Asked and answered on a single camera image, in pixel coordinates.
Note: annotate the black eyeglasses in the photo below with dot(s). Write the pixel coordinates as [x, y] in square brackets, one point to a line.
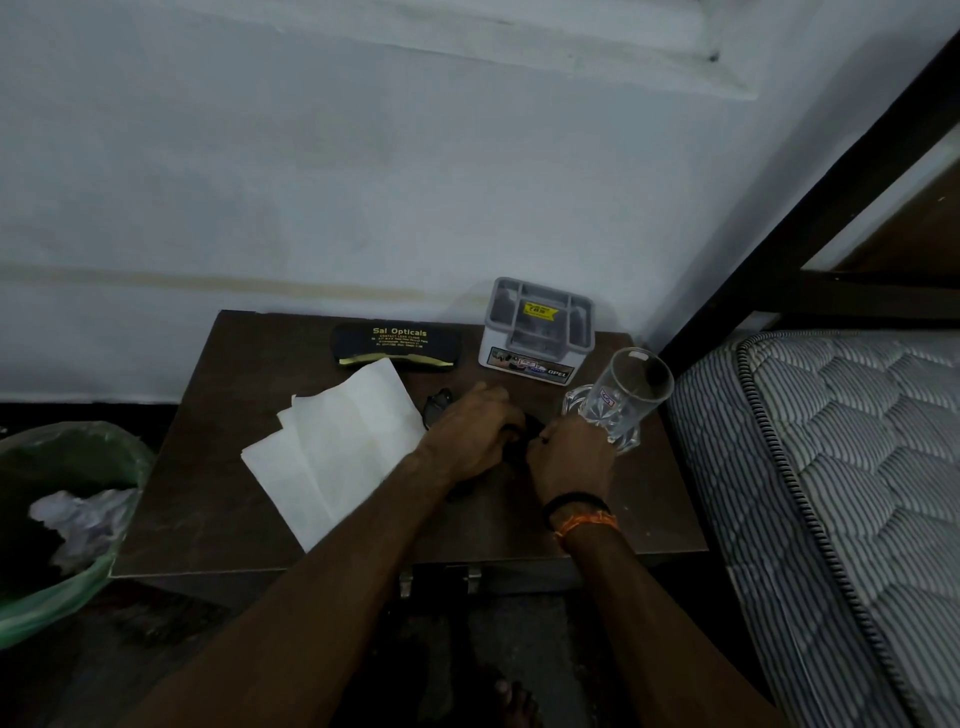
[436, 409]

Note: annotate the black wristband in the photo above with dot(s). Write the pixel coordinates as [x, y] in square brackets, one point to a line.
[574, 499]

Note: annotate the brown bedside table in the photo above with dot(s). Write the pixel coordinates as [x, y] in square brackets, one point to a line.
[202, 465]

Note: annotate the person's right foot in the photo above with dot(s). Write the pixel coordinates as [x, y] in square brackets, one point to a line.
[514, 701]

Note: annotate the clear drinking glass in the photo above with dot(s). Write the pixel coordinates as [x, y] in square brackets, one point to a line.
[637, 390]

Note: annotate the large white paper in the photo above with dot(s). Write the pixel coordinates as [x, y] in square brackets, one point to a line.
[82, 525]

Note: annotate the grey plastic organizer box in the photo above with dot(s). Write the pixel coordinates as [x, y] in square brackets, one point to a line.
[536, 315]

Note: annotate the person's left hand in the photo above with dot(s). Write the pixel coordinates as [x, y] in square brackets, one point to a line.
[472, 435]

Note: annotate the striped mattress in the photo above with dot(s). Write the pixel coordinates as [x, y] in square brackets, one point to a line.
[825, 487]

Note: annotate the white paper sheet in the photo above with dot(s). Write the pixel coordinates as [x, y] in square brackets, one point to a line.
[360, 427]
[277, 472]

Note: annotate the clear glass ashtray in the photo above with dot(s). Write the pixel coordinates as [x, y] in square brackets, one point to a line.
[574, 401]

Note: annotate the dark wooden bed frame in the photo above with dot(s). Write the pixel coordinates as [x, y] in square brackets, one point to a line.
[810, 217]

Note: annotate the person's right hand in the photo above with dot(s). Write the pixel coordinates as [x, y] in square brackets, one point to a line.
[574, 461]

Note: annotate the black eyeglasses case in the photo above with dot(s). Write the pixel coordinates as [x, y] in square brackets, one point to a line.
[397, 341]

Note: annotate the person's right forearm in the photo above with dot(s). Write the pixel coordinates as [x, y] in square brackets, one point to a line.
[660, 637]

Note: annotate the trash bin with green liner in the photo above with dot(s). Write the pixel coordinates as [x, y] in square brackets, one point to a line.
[45, 457]

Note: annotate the person's left forearm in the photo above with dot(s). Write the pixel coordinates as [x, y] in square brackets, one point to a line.
[300, 615]

